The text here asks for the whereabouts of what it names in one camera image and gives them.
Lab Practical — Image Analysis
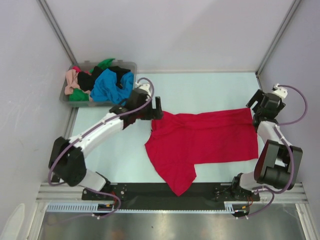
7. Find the red t shirt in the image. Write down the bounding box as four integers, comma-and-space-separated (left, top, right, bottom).
145, 108, 259, 196

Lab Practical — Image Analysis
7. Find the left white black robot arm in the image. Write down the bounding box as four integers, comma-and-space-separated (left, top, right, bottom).
48, 83, 164, 200

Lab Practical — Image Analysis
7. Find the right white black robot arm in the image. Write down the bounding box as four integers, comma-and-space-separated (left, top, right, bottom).
230, 84, 303, 201

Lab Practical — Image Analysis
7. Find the blue t shirt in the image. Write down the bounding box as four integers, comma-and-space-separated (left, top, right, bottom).
90, 69, 134, 104

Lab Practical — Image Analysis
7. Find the grey plastic bin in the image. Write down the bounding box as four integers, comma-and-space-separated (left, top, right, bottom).
59, 60, 137, 108

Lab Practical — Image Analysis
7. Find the black t shirt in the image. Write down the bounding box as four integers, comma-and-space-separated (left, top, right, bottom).
77, 66, 131, 91

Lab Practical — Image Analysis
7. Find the green t shirt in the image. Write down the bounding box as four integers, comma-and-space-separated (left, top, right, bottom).
68, 58, 115, 102

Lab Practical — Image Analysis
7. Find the beige pink t shirt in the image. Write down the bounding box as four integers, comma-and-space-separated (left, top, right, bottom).
64, 69, 81, 96

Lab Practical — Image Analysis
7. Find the white object bottom left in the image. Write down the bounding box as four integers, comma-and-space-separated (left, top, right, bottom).
0, 203, 25, 240

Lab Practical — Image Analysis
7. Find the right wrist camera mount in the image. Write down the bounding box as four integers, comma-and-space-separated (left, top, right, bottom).
272, 83, 288, 100

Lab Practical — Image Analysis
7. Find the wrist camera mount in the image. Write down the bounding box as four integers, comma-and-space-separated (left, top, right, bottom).
135, 82, 152, 97
272, 83, 288, 100

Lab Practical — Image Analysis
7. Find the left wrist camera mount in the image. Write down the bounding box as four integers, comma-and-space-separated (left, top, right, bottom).
135, 82, 152, 97

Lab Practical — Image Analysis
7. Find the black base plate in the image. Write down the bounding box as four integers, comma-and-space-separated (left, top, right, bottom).
82, 181, 261, 211

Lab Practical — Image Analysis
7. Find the aluminium rail frame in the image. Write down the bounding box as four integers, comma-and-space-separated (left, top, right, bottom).
36, 182, 309, 204

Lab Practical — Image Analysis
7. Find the white slotted cable duct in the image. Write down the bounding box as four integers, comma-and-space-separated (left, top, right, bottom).
46, 202, 245, 214

